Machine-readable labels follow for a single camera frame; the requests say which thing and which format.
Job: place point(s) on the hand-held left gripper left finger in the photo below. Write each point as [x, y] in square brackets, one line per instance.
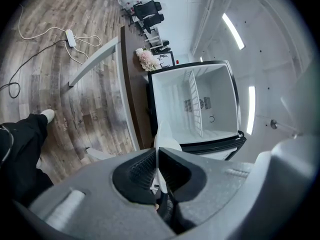
[95, 209]

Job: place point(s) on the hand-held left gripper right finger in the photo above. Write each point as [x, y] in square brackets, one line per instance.
[237, 196]

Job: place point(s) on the white plate of food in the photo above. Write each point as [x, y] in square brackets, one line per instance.
[166, 136]

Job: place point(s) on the black fridge white interior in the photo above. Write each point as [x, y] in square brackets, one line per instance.
[220, 89]

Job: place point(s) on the round metal ceiling fixture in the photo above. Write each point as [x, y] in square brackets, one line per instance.
[274, 124]

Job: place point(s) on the long ceiling light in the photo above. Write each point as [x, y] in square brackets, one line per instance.
[251, 110]
[233, 31]

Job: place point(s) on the person's black trouser leg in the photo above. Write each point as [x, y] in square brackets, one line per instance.
[22, 146]

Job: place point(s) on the person's white shoe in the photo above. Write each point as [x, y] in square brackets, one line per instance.
[48, 114]

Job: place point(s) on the brown table white legs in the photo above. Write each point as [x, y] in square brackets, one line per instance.
[130, 59]

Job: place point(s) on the framed black ink picture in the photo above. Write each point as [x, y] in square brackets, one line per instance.
[165, 60]

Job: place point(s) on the pale pink flower bouquet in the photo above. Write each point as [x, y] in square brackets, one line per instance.
[147, 59]

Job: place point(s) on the white power strip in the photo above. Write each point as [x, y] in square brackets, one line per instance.
[71, 38]

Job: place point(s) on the white background desk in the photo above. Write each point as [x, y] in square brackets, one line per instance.
[154, 37]

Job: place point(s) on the black mesh office chair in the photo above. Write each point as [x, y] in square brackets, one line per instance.
[153, 21]
[147, 7]

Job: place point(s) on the clear water jug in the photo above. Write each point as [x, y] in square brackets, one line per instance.
[128, 0]

